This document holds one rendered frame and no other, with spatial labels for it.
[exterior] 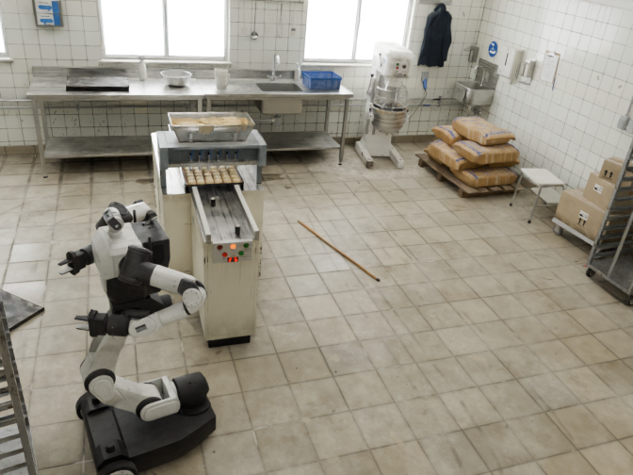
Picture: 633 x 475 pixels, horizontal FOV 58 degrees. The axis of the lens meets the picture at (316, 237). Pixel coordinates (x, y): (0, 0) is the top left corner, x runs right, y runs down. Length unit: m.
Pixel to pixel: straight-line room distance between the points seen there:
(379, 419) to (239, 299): 1.14
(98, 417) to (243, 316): 1.10
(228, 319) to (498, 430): 1.81
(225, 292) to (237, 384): 0.58
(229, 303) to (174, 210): 0.82
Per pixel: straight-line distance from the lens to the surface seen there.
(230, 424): 3.46
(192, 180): 4.05
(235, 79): 6.96
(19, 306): 4.53
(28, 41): 6.91
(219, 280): 3.60
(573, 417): 4.04
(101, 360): 2.91
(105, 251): 2.53
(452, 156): 6.70
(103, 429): 3.26
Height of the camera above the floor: 2.55
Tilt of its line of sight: 29 degrees down
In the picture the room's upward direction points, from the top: 6 degrees clockwise
